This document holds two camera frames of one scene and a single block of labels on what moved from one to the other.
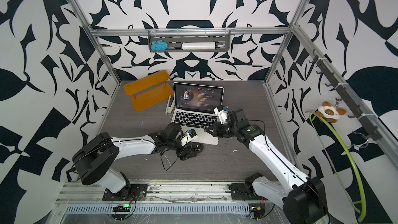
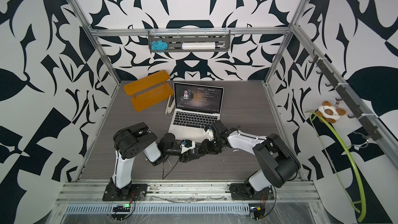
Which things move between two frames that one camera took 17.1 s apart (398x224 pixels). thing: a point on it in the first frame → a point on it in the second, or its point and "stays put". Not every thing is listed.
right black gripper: x=213 y=131 → x=206 y=151
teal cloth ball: x=159 y=45 stays put
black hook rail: x=334 y=80 stays put
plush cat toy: x=329 y=113 stays put
